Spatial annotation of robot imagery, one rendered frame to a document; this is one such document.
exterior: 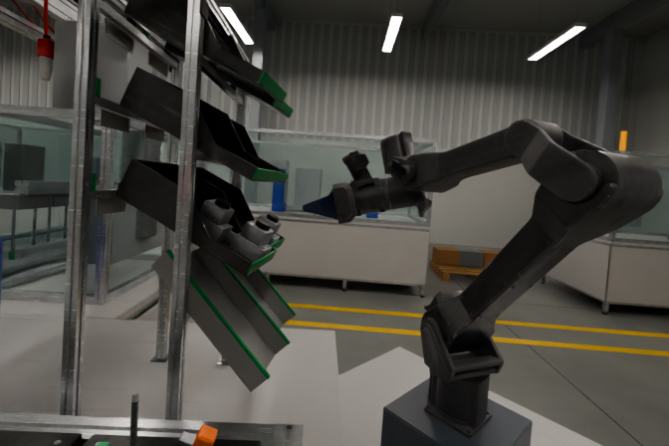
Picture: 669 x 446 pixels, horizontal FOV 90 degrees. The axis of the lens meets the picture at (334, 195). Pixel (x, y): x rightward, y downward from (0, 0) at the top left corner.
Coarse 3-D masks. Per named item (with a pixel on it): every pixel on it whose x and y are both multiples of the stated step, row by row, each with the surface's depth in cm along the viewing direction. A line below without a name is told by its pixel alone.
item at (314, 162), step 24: (264, 144) 427; (288, 144) 426; (312, 144) 425; (336, 144) 424; (360, 144) 423; (432, 144) 420; (216, 168) 430; (288, 168) 427; (312, 168) 426; (336, 168) 425; (264, 192) 429; (288, 192) 428; (312, 192) 427; (360, 216) 426; (384, 216) 425; (408, 216) 424
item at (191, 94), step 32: (96, 0) 54; (192, 0) 53; (96, 32) 54; (192, 32) 54; (224, 32) 67; (96, 64) 55; (192, 64) 54; (192, 96) 54; (192, 128) 54; (192, 160) 54; (192, 192) 56; (192, 224) 56; (160, 288) 87; (64, 320) 54; (160, 320) 87; (64, 352) 54; (160, 352) 88; (64, 384) 55
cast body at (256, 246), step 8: (248, 224) 62; (256, 224) 63; (264, 224) 63; (232, 232) 65; (248, 232) 62; (256, 232) 62; (264, 232) 62; (272, 232) 65; (232, 240) 65; (240, 240) 62; (248, 240) 62; (256, 240) 62; (264, 240) 63; (232, 248) 63; (240, 248) 62; (248, 248) 62; (256, 248) 62; (264, 248) 63; (248, 256) 62; (256, 256) 62
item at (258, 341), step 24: (168, 264) 58; (192, 264) 68; (216, 264) 71; (168, 288) 59; (192, 288) 58; (216, 288) 69; (240, 288) 70; (192, 312) 58; (216, 312) 57; (240, 312) 70; (264, 312) 69; (216, 336) 58; (240, 336) 64; (264, 336) 70; (240, 360) 57; (264, 360) 65
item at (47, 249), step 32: (0, 128) 118; (32, 128) 118; (64, 128) 119; (96, 128) 119; (32, 160) 119; (64, 160) 119; (96, 160) 120; (128, 160) 133; (160, 160) 158; (0, 192) 119; (32, 192) 119; (64, 192) 120; (0, 224) 119; (32, 224) 120; (64, 224) 120; (96, 224) 120; (128, 224) 136; (160, 224) 163; (32, 256) 120; (64, 256) 120; (128, 256) 137; (160, 256) 165; (32, 288) 120; (64, 288) 121
